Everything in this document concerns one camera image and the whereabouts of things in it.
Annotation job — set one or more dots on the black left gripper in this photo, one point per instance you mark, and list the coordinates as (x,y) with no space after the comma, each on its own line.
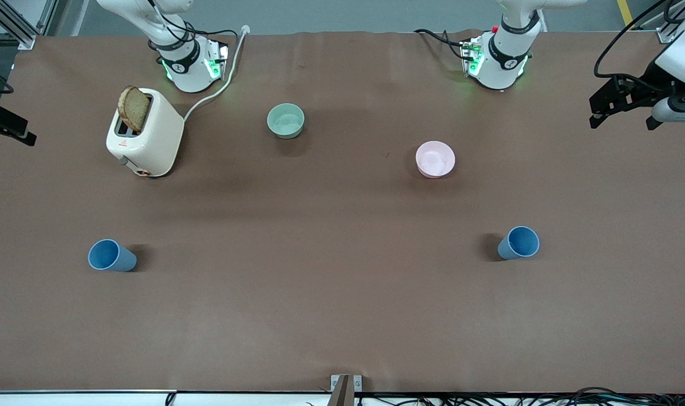
(645,85)

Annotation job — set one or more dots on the blue plastic cup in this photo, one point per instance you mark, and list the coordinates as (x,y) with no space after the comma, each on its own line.
(106,255)
(520,243)

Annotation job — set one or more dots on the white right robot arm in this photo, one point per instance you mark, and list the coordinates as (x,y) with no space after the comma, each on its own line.
(187,62)

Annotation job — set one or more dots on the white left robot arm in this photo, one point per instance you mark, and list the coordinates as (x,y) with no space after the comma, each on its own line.
(505,56)

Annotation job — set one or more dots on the brown bread slice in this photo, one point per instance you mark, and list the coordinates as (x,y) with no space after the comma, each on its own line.
(134,108)

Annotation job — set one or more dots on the cream white toaster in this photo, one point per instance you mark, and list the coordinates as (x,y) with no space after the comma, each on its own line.
(150,138)

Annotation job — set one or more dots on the pink bowl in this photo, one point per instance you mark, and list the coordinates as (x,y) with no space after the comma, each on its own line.
(435,159)

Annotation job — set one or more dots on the green bowl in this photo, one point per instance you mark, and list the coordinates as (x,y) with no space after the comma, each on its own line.
(286,120)

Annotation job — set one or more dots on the brown table cover sheet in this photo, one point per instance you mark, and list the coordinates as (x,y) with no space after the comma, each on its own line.
(342,310)

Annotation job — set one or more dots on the aluminium corner bracket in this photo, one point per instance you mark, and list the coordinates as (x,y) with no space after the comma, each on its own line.
(670,31)

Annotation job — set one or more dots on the aluminium frame profile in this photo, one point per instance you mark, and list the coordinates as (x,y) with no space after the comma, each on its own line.
(15,25)

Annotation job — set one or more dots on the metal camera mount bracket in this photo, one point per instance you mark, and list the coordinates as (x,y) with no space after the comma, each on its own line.
(346,386)

